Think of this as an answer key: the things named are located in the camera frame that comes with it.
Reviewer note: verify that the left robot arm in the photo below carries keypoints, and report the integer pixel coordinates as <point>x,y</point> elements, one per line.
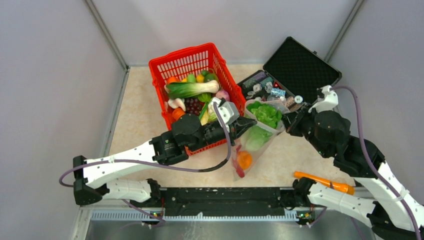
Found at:
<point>101,178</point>

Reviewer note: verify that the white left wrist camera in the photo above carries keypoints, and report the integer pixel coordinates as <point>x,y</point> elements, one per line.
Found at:
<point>227,110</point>

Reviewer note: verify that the red chili pepper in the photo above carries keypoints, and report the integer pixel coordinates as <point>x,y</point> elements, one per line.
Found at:
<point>237,163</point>

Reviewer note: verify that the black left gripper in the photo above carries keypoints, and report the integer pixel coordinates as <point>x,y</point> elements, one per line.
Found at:
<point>238,126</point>

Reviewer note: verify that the purple grape bunch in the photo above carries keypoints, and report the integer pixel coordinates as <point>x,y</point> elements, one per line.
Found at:
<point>193,106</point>

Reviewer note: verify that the orange handled tool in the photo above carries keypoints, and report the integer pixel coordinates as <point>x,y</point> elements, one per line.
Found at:
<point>341,187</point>

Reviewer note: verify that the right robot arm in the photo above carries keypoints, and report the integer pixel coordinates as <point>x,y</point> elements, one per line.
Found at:
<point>392,214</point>

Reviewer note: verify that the red plastic basket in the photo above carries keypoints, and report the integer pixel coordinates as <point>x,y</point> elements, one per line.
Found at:
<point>189,63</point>

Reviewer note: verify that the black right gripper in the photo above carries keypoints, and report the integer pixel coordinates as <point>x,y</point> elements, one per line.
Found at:
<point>291,119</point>

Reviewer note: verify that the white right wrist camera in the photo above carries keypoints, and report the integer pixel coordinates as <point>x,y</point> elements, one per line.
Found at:
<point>327,100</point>

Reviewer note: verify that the pink purple onion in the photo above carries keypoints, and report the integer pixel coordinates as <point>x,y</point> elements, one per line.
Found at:
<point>222,94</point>

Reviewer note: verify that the clear zip top bag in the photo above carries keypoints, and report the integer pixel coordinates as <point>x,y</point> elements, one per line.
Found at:
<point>255,155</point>

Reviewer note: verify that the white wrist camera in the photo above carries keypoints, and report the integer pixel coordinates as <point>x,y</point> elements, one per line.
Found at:
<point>327,100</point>
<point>227,110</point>

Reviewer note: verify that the orange mini pumpkin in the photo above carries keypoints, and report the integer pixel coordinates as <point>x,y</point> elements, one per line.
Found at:
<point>177,113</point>

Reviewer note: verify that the green white bok choy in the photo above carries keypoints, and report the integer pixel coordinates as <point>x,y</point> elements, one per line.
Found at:
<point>184,90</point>

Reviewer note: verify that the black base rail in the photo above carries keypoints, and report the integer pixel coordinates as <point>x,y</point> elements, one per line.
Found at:
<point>225,201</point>

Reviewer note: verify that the black poker chip case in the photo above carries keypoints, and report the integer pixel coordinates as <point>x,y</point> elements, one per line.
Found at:
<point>292,68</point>

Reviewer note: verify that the green lettuce head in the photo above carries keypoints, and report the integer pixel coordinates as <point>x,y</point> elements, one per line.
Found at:
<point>269,123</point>

